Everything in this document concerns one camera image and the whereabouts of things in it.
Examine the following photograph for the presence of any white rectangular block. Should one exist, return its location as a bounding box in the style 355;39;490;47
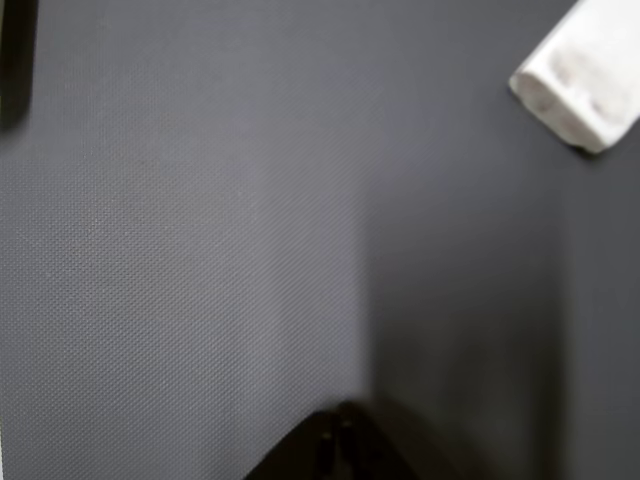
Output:
508;0;640;155

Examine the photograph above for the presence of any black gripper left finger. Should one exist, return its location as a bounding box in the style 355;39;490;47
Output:
243;403;344;480

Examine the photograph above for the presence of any grey textured mat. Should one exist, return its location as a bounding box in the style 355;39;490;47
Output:
0;0;640;480

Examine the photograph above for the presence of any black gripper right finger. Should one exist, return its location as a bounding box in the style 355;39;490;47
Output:
341;399;417;480

